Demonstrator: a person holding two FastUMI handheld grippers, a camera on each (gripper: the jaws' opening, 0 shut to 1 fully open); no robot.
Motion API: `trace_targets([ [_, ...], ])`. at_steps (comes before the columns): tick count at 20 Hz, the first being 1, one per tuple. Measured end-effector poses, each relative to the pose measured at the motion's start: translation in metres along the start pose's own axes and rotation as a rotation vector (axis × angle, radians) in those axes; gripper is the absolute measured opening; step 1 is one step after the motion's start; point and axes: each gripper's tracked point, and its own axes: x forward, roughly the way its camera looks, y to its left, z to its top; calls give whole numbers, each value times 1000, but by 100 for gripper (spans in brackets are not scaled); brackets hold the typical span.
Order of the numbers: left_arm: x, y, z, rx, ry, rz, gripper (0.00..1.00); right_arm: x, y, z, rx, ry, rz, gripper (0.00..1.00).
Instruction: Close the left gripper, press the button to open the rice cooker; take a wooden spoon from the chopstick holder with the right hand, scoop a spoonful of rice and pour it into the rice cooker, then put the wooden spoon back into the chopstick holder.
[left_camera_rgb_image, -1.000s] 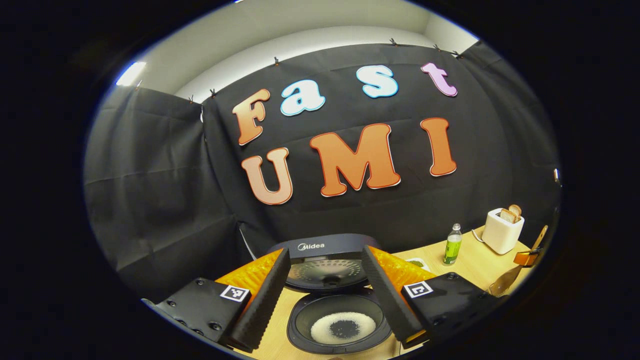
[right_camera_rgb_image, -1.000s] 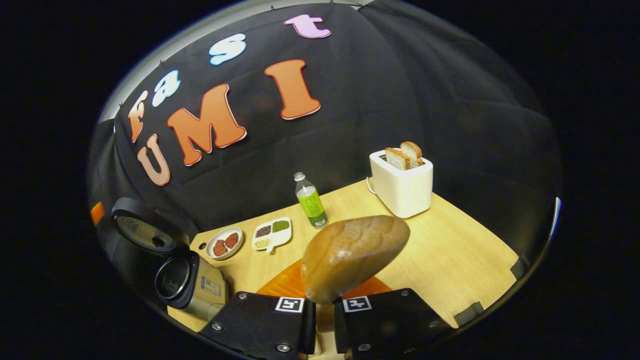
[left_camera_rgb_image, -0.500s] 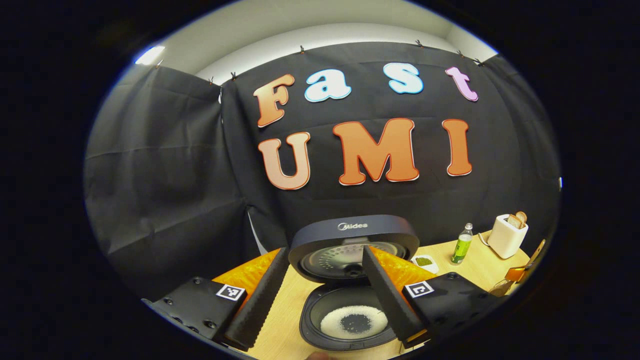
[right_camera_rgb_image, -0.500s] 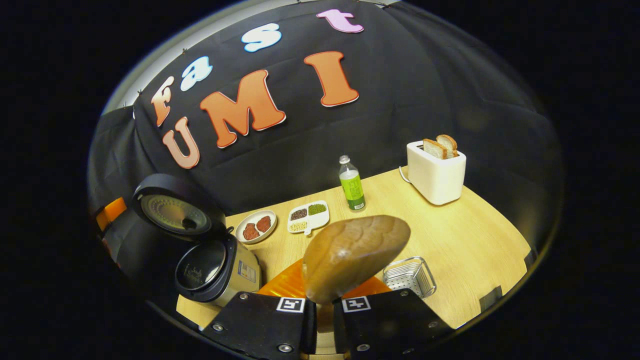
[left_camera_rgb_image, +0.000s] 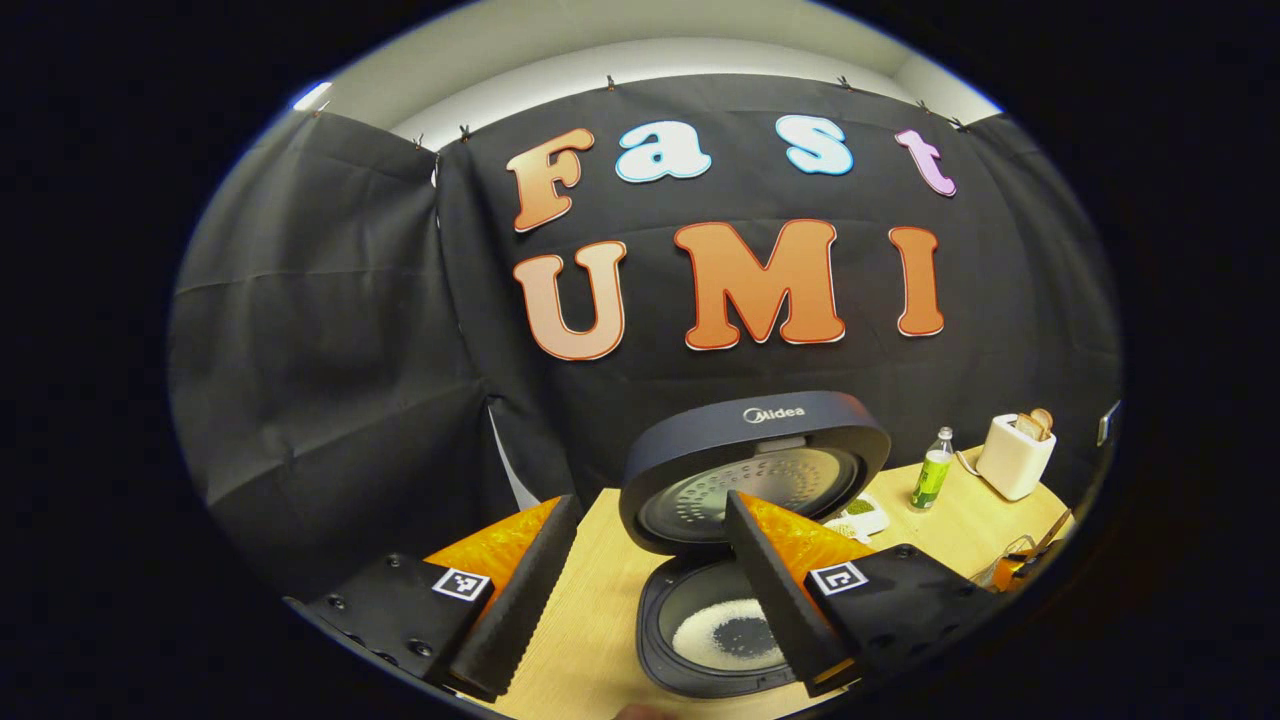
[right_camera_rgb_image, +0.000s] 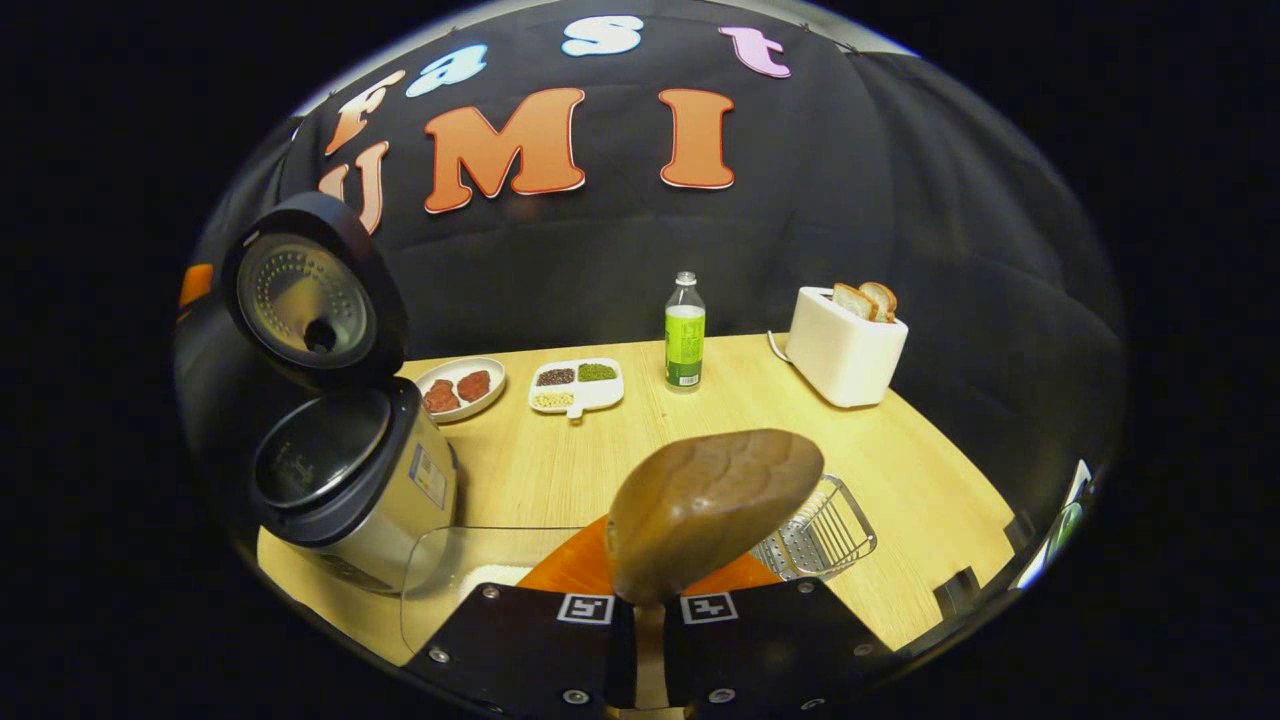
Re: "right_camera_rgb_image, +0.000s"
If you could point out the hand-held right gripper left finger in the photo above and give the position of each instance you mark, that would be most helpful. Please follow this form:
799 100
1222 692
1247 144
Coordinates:
520 650

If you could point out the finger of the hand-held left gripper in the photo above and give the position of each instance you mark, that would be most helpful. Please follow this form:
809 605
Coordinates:
195 283

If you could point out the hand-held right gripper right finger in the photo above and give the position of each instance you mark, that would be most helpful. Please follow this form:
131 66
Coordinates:
780 650

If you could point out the white rice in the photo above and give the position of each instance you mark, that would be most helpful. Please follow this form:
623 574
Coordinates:
497 577

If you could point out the metal chopstick holder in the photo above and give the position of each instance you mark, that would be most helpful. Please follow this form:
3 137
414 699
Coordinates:
800 545

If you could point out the brown wooden spoon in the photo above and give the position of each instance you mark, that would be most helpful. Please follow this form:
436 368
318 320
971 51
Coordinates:
710 510

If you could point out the black silver rice cooker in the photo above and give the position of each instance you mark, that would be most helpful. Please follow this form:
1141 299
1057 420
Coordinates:
380 520

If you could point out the clear plastic container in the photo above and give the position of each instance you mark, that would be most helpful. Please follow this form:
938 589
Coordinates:
450 570

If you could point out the yellow beans heap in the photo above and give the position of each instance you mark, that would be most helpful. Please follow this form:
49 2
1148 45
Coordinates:
553 400

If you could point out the red meat patty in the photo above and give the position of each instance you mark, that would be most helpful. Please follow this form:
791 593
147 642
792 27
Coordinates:
473 385
441 397

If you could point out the white divided dish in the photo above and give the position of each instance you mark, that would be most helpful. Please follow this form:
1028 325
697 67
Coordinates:
600 395

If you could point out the white round plate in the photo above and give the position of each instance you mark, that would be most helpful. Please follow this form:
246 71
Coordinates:
498 380

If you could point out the brown beans heap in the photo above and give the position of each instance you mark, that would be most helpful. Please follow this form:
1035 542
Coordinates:
555 376

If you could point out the green beans heap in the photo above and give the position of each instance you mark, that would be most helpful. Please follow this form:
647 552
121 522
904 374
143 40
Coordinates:
597 372

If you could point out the white toaster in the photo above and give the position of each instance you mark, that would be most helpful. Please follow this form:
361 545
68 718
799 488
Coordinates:
840 355

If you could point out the green drink bottle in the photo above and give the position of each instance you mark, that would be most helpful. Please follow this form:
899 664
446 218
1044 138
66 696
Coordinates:
685 345

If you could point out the toasted bread slice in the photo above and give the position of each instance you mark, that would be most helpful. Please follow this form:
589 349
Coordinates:
882 298
853 300

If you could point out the black backdrop cloth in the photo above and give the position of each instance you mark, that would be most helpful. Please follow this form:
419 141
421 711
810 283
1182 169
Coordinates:
900 200

